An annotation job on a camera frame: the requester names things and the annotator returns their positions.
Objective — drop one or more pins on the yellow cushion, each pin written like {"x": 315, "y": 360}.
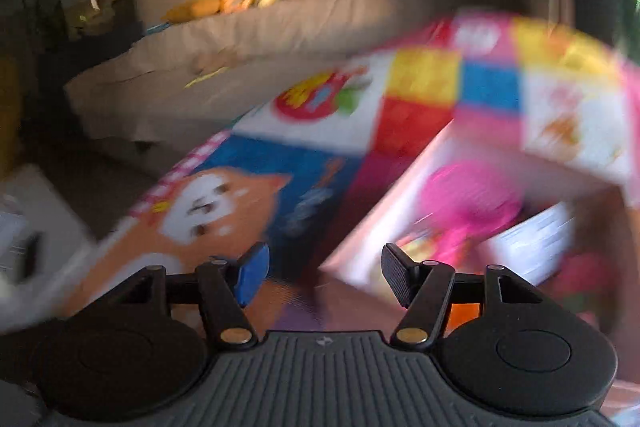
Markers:
{"x": 195, "y": 8}

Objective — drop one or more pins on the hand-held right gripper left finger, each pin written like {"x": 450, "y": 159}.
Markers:
{"x": 252, "y": 273}

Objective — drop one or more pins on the beige sofa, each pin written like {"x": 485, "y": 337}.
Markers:
{"x": 200, "y": 72}

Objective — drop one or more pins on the colourful printed mat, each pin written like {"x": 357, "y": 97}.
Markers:
{"x": 310, "y": 167}

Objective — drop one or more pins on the pink toy strainer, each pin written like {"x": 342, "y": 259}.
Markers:
{"x": 465, "y": 202}

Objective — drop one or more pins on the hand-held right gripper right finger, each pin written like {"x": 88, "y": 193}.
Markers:
{"x": 397, "y": 276}

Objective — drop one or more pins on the white box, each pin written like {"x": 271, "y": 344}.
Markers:
{"x": 30, "y": 227}

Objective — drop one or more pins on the pink cardboard box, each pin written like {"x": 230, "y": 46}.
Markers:
{"x": 380, "y": 232}

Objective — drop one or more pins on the blue tissue packet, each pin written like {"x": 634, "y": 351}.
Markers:
{"x": 535, "y": 242}

